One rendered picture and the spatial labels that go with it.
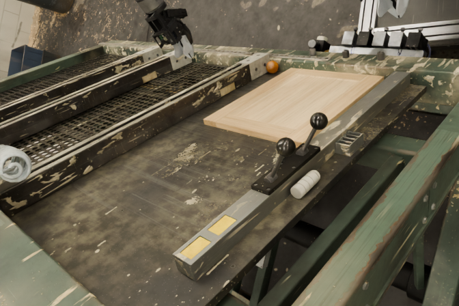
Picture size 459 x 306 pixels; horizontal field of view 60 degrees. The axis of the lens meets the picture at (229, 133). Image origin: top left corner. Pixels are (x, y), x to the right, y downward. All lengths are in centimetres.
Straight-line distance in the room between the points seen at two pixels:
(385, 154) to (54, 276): 82
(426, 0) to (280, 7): 106
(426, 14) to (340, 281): 175
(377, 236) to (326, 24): 209
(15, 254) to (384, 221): 63
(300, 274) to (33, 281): 45
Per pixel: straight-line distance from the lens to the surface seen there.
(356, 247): 69
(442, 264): 143
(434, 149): 94
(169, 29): 127
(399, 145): 112
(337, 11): 268
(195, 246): 74
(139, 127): 125
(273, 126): 114
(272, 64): 160
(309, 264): 80
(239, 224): 77
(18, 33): 633
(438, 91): 138
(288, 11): 288
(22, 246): 82
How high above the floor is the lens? 218
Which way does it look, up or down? 48 degrees down
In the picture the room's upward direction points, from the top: 77 degrees counter-clockwise
